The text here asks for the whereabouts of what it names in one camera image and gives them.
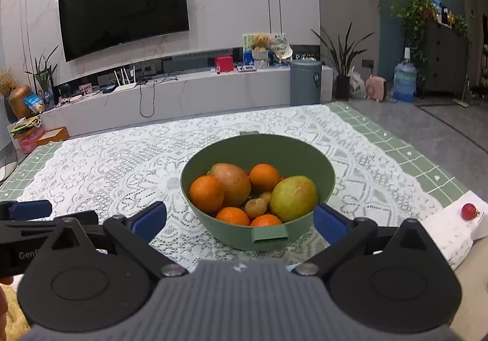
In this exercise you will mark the brown kiwi fruit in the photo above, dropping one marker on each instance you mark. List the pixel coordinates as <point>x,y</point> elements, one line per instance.
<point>255,208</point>

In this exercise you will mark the person's hand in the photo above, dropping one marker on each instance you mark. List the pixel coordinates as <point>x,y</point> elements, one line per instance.
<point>6,281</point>

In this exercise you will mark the small red fruit on paper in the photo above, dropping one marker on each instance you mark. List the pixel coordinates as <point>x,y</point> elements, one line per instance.
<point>469,212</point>

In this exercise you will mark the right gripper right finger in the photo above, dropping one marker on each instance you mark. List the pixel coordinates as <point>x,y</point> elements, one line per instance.
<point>344,236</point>

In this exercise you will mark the blue water jug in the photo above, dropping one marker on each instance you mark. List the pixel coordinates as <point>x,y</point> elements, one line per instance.
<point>405,79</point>

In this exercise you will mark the grey green trash bin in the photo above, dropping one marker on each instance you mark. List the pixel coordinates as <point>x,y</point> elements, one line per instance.
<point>305,82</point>

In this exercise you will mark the dark cabinet with plants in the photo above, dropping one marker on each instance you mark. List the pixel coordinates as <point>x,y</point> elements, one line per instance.
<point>439,43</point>

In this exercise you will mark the pink piggy appliance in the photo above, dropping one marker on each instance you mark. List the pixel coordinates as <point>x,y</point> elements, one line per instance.
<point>376,88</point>

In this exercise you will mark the orange mandarin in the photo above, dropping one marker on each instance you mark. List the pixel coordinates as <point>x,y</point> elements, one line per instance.
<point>207,194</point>
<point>265,220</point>
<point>233,215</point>
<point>264,177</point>

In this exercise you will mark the green plastic bowl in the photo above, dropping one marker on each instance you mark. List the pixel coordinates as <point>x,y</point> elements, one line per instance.
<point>259,192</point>

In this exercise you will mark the red box on console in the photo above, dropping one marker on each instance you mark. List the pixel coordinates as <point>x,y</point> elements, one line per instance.
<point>224,64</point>

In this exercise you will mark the white wifi router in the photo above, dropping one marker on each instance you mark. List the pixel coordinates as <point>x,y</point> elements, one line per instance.
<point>125,79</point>

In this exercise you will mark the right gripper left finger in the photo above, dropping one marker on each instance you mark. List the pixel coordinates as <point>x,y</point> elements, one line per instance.
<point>132,237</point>

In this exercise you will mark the teddy bear toy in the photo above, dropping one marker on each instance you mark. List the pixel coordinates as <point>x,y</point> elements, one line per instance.
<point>260,42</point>

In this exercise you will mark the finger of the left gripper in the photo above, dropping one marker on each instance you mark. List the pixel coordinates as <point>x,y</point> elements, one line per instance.
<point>30,209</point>

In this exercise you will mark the black wall television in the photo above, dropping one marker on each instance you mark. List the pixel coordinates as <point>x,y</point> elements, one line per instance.
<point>89,26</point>

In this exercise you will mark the potted long leaf plant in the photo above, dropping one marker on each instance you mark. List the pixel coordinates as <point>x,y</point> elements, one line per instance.
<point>341,55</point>

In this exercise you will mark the green checked table mat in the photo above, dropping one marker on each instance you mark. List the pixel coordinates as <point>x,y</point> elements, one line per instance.
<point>130,167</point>

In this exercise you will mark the white tv console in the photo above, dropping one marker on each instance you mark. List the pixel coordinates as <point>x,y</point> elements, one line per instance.
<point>185,96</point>

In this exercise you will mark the yellow green mango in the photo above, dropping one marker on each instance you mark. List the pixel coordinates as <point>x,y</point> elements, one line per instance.
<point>293,198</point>

